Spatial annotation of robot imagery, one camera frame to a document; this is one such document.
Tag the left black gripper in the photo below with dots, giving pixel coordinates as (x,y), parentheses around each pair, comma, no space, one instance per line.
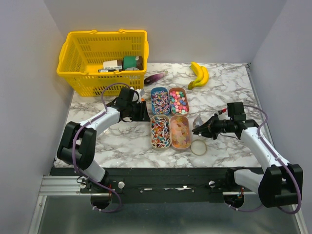
(143,115)

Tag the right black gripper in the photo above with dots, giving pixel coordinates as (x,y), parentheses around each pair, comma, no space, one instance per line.
(209,125)

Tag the metal candy scoop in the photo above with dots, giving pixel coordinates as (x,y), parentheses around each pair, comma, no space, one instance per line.
(197,121)

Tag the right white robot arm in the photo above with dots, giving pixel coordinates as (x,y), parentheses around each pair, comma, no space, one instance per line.
(281,183)

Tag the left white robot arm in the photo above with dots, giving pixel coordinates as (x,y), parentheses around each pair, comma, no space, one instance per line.
(78,142)

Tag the pink tray popsicle candies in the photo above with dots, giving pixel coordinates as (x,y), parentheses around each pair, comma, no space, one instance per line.
(180,133)

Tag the pink tray star candies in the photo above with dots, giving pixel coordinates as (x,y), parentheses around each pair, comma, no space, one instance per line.
(178,101)

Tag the beige tray round lollipops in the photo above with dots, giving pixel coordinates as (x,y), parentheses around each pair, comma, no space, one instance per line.
(160,132)

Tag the blue tray swirl lollipops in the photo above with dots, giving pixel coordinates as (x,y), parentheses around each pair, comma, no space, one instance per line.
(160,101)

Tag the gold jar lid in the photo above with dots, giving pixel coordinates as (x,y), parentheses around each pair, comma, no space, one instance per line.
(198,147)

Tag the purple eggplant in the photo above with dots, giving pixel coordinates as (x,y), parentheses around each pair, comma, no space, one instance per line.
(154,78)

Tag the yellow banana bunch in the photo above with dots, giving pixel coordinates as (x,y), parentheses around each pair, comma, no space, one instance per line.
(202,76)

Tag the green and brown package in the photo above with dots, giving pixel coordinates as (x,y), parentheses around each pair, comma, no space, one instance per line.
(132,63)

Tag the white and brown box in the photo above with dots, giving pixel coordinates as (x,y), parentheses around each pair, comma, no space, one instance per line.
(113,65)

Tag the black flat box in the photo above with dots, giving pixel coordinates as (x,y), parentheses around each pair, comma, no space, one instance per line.
(108,70)

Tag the yellow plastic shopping basket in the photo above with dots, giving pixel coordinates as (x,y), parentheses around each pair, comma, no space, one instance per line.
(82,58)

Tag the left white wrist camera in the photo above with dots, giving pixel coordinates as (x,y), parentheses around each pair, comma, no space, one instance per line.
(137,98)

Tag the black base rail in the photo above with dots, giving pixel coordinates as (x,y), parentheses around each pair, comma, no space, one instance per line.
(160,185)

